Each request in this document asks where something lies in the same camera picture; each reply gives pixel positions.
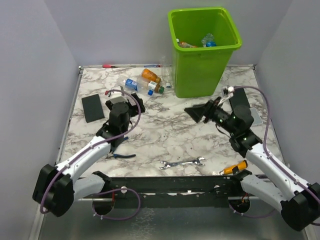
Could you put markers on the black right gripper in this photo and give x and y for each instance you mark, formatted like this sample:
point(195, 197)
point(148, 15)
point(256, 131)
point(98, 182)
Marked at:
point(209, 108)

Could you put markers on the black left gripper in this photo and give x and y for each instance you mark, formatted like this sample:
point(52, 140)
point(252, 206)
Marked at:
point(133, 108)

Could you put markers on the brown tea bottle green cap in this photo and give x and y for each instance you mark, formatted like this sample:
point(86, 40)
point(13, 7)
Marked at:
point(150, 85)

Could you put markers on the clear bottle blue label back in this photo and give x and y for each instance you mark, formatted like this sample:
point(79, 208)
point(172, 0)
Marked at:
point(136, 86)

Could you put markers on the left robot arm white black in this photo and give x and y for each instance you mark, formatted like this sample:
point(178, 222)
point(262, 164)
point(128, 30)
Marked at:
point(59, 186)

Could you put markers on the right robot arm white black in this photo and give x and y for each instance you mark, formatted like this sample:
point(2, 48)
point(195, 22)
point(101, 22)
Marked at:
point(297, 200)

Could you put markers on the green plastic bin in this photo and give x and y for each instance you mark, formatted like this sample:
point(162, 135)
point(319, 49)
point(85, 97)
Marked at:
point(196, 72)

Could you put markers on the tall clear bottle by bin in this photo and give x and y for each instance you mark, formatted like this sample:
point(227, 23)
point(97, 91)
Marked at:
point(166, 72)

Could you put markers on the orange juice bottle back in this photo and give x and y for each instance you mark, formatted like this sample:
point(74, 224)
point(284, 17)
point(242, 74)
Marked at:
point(148, 74)

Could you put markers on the blue marker pen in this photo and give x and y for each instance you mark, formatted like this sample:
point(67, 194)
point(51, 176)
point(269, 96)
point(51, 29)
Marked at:
point(152, 66)

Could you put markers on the black flat box right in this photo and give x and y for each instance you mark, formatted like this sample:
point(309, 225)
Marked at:
point(239, 99)

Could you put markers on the black flat box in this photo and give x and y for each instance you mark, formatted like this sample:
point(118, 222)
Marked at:
point(92, 108)
point(239, 99)

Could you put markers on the black flat box left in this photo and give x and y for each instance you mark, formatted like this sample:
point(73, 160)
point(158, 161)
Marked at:
point(92, 108)

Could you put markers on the silver open-end wrench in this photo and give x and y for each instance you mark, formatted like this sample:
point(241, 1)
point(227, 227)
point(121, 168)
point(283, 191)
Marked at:
point(197, 161)

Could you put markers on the red marker pen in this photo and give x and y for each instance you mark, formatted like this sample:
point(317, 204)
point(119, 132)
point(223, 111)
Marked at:
point(108, 66)

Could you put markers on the orange bottle at front edge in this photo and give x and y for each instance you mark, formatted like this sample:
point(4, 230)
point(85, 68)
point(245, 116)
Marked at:
point(186, 45)

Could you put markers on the clear bottle light-blue label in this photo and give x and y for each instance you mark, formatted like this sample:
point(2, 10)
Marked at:
point(208, 41)

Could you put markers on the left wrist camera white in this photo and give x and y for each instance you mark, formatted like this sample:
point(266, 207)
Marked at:
point(114, 97)

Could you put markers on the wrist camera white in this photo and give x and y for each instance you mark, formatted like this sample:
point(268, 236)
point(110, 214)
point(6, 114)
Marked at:
point(227, 93)
point(114, 97)

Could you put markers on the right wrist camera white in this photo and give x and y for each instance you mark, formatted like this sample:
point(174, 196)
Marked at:
point(227, 93)

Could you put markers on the blue handle pliers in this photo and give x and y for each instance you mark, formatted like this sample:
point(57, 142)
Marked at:
point(122, 155)

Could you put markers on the orange handle screwdriver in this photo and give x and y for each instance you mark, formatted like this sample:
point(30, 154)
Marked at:
point(233, 169)

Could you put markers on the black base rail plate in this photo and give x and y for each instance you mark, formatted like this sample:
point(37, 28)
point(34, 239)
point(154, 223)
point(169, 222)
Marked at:
point(187, 191)

